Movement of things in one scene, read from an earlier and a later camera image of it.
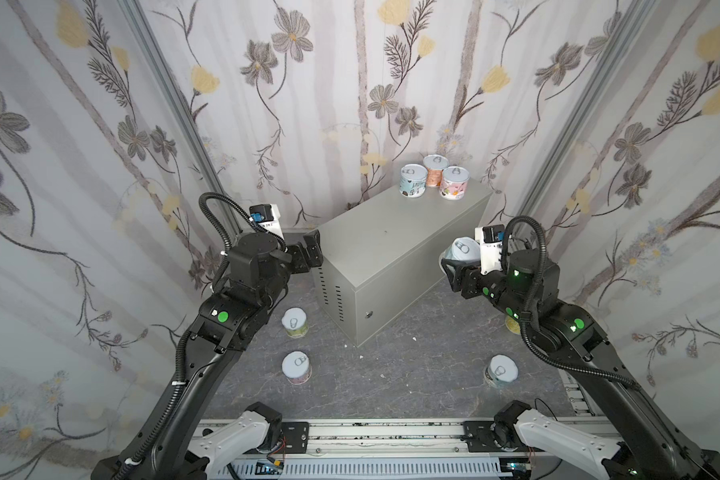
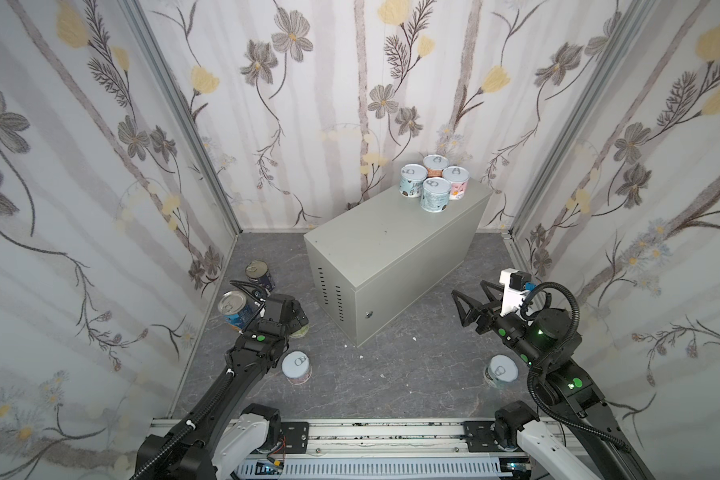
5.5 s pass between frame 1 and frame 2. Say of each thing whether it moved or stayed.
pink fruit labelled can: stayed
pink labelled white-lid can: stayed
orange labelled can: stayed
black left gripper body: moved
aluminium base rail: stayed
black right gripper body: moved
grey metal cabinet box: stayed
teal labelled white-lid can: stayed
